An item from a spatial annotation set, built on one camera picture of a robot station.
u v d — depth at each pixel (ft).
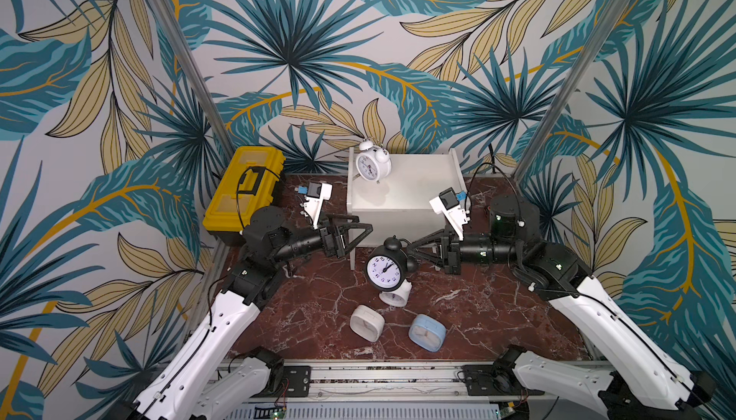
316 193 1.77
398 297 2.69
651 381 1.23
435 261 1.74
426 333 2.51
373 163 2.18
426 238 1.82
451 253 1.60
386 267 1.84
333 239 1.71
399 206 2.23
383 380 2.46
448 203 1.65
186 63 2.75
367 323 2.51
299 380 2.40
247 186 3.05
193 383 1.28
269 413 2.36
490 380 2.40
